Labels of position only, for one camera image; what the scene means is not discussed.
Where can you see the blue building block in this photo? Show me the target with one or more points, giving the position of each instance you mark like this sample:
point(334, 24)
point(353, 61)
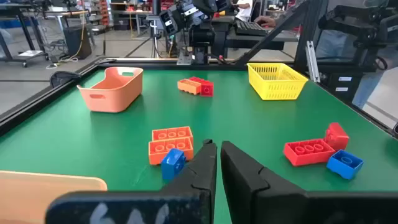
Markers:
point(343, 166)
point(172, 163)

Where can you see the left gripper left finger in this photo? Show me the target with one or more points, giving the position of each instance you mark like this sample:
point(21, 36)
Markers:
point(205, 168)

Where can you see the orange plastic bin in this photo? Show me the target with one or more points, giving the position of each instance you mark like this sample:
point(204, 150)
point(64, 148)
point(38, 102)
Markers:
point(109, 93)

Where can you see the long red building block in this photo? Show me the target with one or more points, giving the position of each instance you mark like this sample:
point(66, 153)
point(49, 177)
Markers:
point(308, 152)

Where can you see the person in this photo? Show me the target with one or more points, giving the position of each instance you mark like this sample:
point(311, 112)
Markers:
point(244, 9)

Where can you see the orange building block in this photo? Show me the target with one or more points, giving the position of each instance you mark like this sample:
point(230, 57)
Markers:
point(172, 133)
point(188, 87)
point(174, 144)

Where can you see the tan wooden block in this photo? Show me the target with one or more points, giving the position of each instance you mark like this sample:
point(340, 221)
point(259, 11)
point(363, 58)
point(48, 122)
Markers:
point(31, 193)

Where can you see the person's hand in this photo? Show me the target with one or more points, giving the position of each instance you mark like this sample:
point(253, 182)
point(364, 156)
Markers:
point(265, 21)

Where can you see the black stand equipment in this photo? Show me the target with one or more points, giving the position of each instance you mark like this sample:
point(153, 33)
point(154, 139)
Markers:
point(348, 25)

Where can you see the black box with white labels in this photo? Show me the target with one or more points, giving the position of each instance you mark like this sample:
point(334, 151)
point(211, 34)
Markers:
point(342, 87)

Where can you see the black table border frame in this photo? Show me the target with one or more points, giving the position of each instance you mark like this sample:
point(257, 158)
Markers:
point(31, 107)

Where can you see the black diagonal frame strut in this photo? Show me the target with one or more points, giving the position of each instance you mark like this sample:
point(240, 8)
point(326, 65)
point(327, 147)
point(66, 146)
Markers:
point(273, 31)

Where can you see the black case beside table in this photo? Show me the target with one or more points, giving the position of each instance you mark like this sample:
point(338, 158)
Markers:
point(63, 77)

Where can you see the silver metal bracket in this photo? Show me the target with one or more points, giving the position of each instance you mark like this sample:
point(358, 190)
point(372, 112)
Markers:
point(312, 62)

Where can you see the black wheeled desk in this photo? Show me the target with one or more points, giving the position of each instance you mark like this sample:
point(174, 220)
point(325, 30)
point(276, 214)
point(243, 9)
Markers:
point(12, 6)

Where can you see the black office desk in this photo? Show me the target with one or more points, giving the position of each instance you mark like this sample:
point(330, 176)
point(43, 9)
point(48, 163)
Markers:
point(261, 40)

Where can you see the yellow mesh plastic basket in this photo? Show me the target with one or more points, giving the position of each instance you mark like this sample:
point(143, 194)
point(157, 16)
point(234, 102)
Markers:
point(273, 84)

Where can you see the black computer keyboard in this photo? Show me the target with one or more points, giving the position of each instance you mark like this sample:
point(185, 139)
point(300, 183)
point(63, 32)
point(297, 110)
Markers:
point(250, 28)

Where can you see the short red building block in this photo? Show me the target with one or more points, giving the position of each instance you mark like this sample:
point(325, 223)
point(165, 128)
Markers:
point(337, 137)

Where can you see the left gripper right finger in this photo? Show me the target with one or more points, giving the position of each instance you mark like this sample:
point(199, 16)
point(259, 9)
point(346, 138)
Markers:
point(245, 180)

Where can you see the black vertical frame post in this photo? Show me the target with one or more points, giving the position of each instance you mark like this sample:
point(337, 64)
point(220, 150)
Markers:
point(311, 37)

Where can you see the black floor bin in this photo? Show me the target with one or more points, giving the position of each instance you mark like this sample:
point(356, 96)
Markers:
point(77, 42)

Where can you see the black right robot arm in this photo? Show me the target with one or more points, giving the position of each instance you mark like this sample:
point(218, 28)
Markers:
point(202, 34)

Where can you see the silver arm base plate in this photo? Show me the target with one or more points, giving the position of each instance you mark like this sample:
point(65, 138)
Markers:
point(185, 57)

